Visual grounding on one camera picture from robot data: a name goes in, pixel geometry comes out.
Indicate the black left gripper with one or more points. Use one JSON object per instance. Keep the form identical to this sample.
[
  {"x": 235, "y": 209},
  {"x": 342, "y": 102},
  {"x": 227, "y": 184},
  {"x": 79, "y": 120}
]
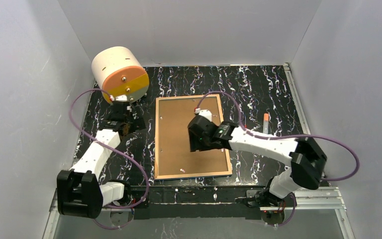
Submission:
[{"x": 119, "y": 115}]

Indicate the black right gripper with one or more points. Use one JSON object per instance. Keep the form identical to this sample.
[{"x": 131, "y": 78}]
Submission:
[{"x": 194, "y": 138}]

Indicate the blue wooden picture frame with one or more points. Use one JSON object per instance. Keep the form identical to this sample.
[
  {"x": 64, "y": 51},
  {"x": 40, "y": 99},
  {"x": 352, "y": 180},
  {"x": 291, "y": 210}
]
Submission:
[{"x": 158, "y": 158}]

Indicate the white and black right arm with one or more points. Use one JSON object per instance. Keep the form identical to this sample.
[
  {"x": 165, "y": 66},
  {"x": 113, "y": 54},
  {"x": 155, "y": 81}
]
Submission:
[{"x": 302, "y": 155}]

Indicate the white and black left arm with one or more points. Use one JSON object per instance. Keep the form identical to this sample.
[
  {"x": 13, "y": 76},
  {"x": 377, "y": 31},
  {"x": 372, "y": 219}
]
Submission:
[{"x": 78, "y": 190}]

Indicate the white cylindrical drawer box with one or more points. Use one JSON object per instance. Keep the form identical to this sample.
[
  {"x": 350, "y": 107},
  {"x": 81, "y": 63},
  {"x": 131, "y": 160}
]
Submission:
[{"x": 118, "y": 72}]

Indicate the white orange-capped marker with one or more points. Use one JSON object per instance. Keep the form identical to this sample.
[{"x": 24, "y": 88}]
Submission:
[{"x": 266, "y": 120}]

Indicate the brown frame backing board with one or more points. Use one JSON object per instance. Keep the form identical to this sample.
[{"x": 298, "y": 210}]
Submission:
[{"x": 174, "y": 138}]

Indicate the black front mounting rail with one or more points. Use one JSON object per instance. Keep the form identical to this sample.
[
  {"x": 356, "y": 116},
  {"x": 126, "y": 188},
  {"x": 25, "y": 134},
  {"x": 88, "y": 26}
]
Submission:
[{"x": 208, "y": 202}]

